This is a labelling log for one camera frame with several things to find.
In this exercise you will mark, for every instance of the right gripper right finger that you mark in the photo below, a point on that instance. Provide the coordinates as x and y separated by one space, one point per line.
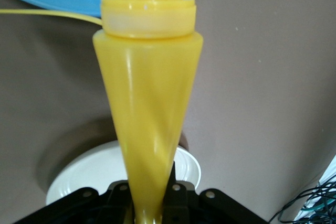
199 205

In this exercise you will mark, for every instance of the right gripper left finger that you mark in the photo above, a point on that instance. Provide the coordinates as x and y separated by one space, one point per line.
78 205

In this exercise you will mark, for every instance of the yellow mustard squeeze bottle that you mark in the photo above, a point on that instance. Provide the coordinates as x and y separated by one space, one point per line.
148 82

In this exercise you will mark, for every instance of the beige plate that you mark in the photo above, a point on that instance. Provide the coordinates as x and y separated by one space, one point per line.
84 171

